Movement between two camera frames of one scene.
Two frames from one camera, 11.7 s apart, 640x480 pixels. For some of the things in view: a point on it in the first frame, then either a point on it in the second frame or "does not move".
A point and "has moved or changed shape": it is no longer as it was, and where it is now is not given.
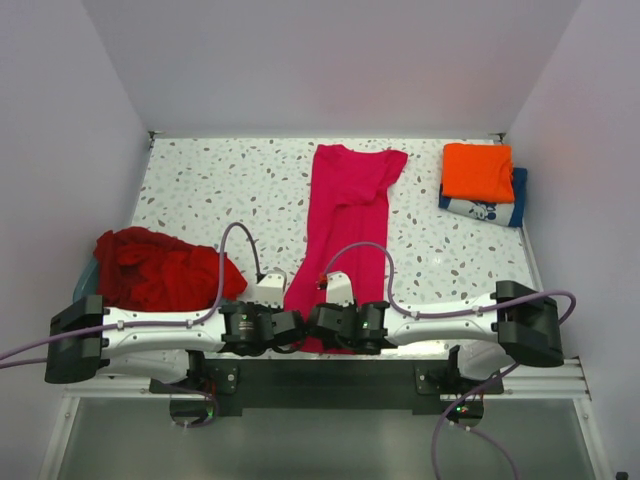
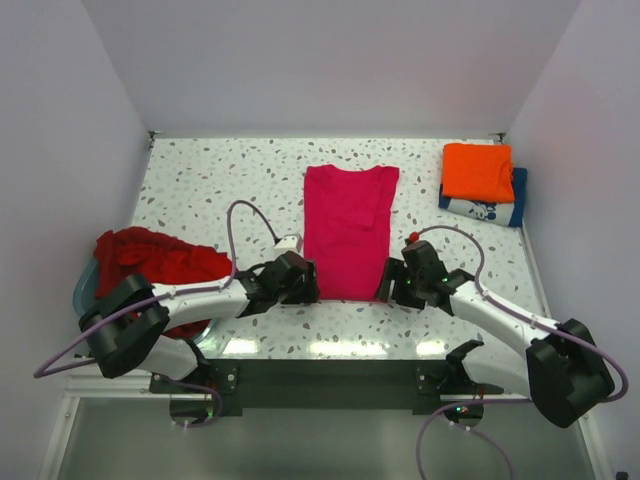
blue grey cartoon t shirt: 510,214 does not move
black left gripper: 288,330 -> 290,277
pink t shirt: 349,203 has moved or changed shape
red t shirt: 143,270 does not move
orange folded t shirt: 478,173 does not move
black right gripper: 339,307 -> 395,269
